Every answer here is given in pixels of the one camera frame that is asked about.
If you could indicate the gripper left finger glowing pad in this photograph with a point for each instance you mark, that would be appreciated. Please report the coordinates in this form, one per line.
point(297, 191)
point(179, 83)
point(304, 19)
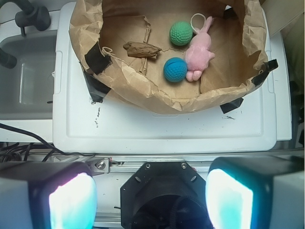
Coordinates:
point(47, 195)

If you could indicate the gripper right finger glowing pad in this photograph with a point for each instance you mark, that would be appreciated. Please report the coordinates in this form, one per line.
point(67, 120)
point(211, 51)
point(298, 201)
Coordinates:
point(266, 192)

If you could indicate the blue dimpled foam ball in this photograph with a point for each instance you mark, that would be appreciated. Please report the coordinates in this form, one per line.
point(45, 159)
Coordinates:
point(175, 69)

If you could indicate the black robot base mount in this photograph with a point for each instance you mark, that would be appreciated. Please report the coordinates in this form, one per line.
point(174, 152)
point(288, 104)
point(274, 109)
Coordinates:
point(164, 195)

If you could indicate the pink plush bunny toy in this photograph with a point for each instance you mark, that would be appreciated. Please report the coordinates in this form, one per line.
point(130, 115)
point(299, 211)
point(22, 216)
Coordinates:
point(198, 54)

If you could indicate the crumpled brown paper bag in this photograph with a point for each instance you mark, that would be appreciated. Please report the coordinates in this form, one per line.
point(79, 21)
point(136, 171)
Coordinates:
point(100, 28)

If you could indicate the green dimpled foam ball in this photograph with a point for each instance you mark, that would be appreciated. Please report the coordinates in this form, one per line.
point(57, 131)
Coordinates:
point(181, 33)

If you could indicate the brown wood chip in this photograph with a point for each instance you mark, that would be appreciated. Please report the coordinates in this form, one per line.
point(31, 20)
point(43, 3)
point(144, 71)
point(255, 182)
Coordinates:
point(141, 50)

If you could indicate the white plastic tray lid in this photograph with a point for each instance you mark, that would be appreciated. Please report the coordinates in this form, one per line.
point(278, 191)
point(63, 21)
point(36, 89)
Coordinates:
point(112, 127)

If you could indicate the grey sink basin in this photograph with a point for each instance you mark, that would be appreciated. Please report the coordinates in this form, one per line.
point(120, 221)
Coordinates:
point(26, 91)

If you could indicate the aluminium frame rail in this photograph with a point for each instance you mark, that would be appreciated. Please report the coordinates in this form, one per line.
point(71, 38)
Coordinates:
point(104, 164)

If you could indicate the black faucet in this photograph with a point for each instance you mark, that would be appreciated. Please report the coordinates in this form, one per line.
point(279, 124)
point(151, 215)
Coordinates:
point(30, 15)

